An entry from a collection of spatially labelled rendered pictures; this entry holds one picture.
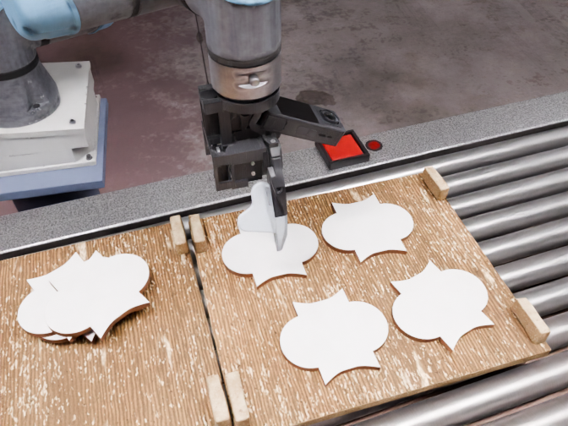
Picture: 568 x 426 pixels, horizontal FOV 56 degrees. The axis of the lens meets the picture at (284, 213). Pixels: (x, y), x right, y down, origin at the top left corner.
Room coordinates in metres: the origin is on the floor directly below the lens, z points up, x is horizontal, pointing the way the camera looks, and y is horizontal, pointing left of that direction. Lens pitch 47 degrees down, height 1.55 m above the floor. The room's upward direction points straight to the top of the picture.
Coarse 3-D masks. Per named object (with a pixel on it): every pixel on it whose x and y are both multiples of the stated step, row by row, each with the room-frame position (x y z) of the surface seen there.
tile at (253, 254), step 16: (288, 224) 0.55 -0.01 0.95; (240, 240) 0.51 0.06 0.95; (256, 240) 0.51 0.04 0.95; (272, 240) 0.51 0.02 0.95; (288, 240) 0.51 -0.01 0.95; (304, 240) 0.51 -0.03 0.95; (224, 256) 0.48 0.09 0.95; (240, 256) 0.48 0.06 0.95; (256, 256) 0.48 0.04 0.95; (272, 256) 0.48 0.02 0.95; (288, 256) 0.48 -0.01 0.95; (304, 256) 0.48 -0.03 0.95; (240, 272) 0.45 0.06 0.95; (256, 272) 0.45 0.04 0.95; (272, 272) 0.45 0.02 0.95; (288, 272) 0.45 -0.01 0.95; (304, 272) 0.45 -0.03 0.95
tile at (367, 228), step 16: (336, 208) 0.58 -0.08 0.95; (352, 208) 0.58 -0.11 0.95; (368, 208) 0.58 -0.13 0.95; (384, 208) 0.58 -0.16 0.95; (400, 208) 0.58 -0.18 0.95; (336, 224) 0.55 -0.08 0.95; (352, 224) 0.55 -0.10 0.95; (368, 224) 0.55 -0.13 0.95; (384, 224) 0.55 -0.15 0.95; (400, 224) 0.55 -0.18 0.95; (336, 240) 0.51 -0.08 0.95; (352, 240) 0.51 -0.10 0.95; (368, 240) 0.51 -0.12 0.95; (384, 240) 0.51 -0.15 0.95; (400, 240) 0.51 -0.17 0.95; (368, 256) 0.48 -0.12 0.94
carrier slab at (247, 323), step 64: (384, 192) 0.62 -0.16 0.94; (320, 256) 0.49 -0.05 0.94; (384, 256) 0.49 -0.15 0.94; (448, 256) 0.49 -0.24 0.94; (256, 320) 0.38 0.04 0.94; (512, 320) 0.38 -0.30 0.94; (256, 384) 0.29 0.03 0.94; (320, 384) 0.29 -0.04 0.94; (384, 384) 0.29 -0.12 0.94; (448, 384) 0.30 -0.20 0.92
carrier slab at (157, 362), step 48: (96, 240) 0.52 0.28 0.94; (144, 240) 0.52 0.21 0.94; (0, 288) 0.43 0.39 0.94; (192, 288) 0.43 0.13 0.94; (0, 336) 0.36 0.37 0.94; (144, 336) 0.36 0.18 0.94; (192, 336) 0.36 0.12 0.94; (0, 384) 0.29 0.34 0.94; (48, 384) 0.29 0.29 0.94; (96, 384) 0.29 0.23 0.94; (144, 384) 0.29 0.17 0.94; (192, 384) 0.29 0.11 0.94
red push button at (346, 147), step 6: (342, 138) 0.77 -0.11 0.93; (348, 138) 0.77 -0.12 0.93; (324, 144) 0.76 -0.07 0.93; (342, 144) 0.76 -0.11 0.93; (348, 144) 0.76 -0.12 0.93; (354, 144) 0.76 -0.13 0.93; (330, 150) 0.74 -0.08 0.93; (336, 150) 0.74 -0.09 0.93; (342, 150) 0.74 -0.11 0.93; (348, 150) 0.74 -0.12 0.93; (354, 150) 0.74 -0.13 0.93; (360, 150) 0.74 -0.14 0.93; (330, 156) 0.72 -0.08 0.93; (336, 156) 0.72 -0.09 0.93; (342, 156) 0.72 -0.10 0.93; (348, 156) 0.72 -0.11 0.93
